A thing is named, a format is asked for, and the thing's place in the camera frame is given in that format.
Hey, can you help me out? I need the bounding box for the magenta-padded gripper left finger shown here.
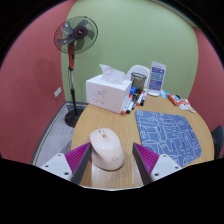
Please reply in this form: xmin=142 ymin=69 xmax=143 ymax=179
xmin=39 ymin=141 xmax=93 ymax=186

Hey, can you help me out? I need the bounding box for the white tissue box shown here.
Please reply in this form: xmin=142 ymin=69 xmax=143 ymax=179
xmin=85 ymin=63 xmax=133 ymax=115

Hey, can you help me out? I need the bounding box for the cream computer mouse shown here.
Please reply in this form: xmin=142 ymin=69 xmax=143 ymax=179
xmin=89 ymin=128 xmax=126 ymax=172

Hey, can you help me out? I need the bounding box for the orange snack packet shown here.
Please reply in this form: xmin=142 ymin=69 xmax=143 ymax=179
xmin=166 ymin=93 xmax=183 ymax=107

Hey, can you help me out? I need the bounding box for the standing pedestal fan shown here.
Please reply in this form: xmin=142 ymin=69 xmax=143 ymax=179
xmin=53 ymin=15 xmax=99 ymax=129

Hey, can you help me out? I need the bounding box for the blue patterned mouse pad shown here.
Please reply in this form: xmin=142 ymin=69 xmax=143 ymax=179
xmin=134 ymin=109 xmax=203 ymax=168

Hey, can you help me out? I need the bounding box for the light blue packet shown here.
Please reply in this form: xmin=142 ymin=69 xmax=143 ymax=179
xmin=159 ymin=89 xmax=171 ymax=99

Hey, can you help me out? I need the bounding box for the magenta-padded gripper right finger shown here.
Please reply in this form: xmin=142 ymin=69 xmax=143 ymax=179
xmin=131 ymin=142 xmax=184 ymax=186

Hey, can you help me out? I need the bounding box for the black-capped white marker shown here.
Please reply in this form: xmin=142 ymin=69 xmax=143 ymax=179
xmin=139 ymin=89 xmax=148 ymax=107
xmin=125 ymin=94 xmax=139 ymax=115

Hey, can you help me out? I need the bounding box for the white wall socket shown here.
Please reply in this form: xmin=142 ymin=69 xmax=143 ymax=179
xmin=53 ymin=86 xmax=63 ymax=98

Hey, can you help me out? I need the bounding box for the black chair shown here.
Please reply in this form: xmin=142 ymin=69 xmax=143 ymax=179
xmin=210 ymin=124 xmax=224 ymax=160

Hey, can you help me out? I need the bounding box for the white plastic chair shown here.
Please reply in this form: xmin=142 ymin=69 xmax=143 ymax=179
xmin=125 ymin=64 xmax=152 ymax=88

